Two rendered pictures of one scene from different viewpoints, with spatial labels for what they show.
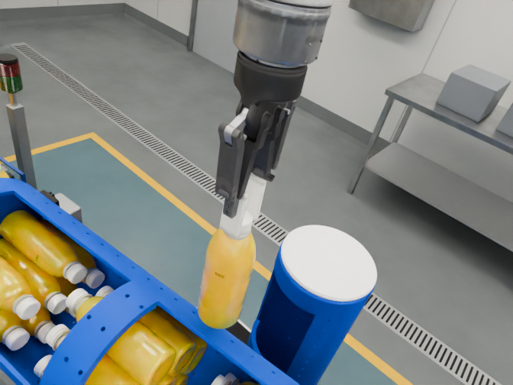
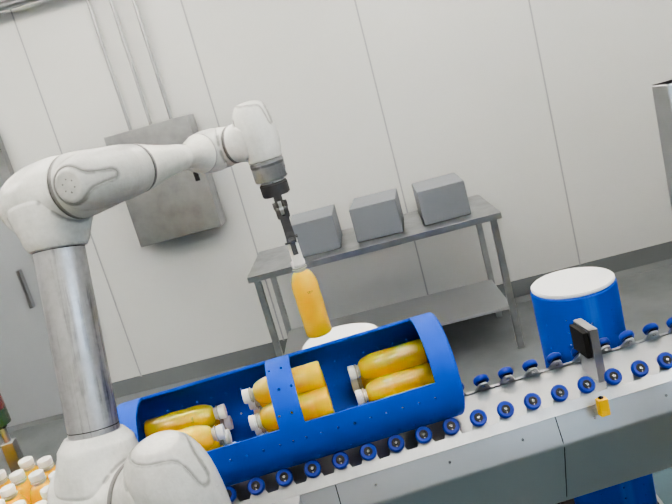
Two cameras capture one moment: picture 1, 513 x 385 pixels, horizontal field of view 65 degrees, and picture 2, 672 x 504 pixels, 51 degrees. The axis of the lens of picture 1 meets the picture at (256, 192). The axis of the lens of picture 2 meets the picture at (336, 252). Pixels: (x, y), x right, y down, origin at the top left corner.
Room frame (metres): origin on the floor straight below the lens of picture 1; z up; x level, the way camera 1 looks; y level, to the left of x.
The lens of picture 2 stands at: (-1.27, 0.78, 1.87)
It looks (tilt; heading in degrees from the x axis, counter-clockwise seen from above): 13 degrees down; 332
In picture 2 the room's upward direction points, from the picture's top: 15 degrees counter-clockwise
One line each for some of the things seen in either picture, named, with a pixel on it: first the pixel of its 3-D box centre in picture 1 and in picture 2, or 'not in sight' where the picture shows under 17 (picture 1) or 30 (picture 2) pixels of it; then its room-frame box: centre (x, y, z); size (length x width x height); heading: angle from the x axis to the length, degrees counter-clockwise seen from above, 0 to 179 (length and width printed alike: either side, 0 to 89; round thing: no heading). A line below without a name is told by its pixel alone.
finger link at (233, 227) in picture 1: (233, 212); (296, 254); (0.39, 0.02, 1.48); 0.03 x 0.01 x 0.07; 66
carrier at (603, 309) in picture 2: not in sight; (594, 398); (0.39, -0.94, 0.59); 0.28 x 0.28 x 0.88
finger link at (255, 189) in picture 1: (252, 197); not in sight; (0.43, 0.00, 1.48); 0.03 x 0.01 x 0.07; 66
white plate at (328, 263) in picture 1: (328, 260); (340, 340); (0.82, -0.25, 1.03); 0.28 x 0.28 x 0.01
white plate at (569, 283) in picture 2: not in sight; (571, 282); (0.39, -0.94, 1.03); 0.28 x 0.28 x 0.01
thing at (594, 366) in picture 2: not in sight; (587, 350); (0.04, -0.58, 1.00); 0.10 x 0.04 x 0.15; 155
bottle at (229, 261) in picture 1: (227, 272); (309, 299); (0.41, 0.01, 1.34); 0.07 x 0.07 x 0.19
